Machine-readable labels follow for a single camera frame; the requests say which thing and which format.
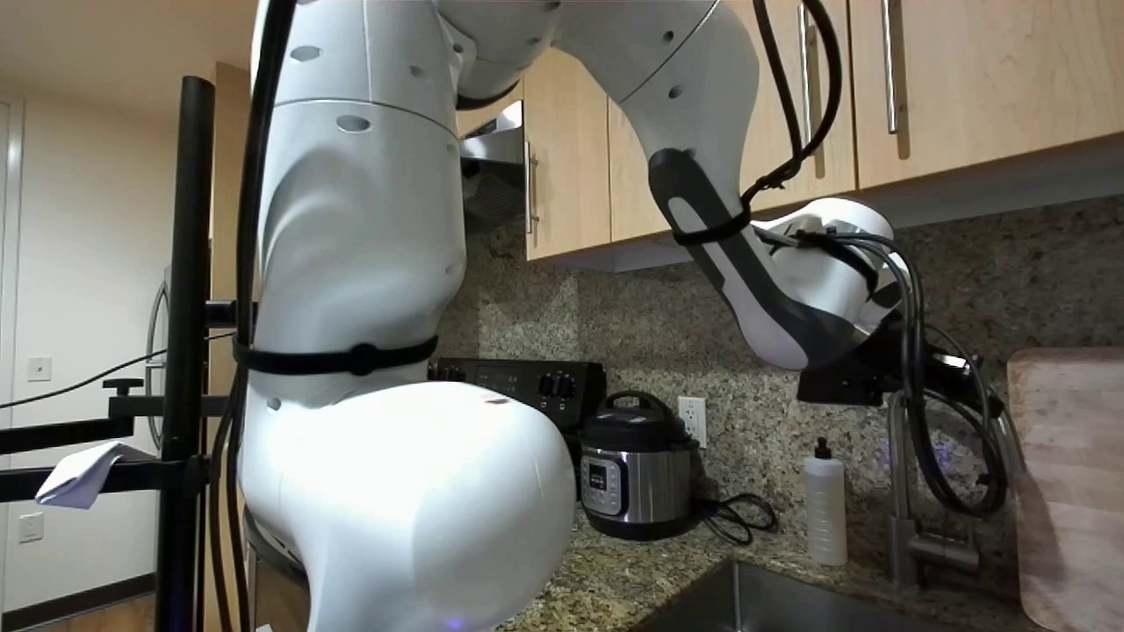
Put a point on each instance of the white soap dispenser bottle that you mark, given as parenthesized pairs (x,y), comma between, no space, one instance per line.
(827,508)

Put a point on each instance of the black vertical stand pole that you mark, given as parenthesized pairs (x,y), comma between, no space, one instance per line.
(184,472)

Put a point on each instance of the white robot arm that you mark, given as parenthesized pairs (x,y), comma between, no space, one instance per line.
(419,502)

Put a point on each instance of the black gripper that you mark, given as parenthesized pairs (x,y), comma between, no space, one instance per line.
(876,371)

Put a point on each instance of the wooden upper cabinets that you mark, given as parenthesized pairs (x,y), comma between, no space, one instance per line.
(948,110)

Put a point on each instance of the black control box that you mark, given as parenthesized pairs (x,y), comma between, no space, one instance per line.
(565,390)

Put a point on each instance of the stainless steel gooseneck faucet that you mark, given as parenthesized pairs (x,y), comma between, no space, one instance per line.
(906,544)

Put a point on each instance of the white folded paper tag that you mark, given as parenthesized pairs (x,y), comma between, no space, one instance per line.
(80,480)

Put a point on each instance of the stainless steel sink basin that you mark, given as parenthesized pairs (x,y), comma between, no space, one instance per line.
(752,599)

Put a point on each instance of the white wall outlet plate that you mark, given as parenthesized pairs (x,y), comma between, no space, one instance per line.
(694,419)

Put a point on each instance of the silver black pressure cooker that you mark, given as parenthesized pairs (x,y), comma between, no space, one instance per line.
(637,467)

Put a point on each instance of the wooden cutting board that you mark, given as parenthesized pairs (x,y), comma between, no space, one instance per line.
(1070,509)

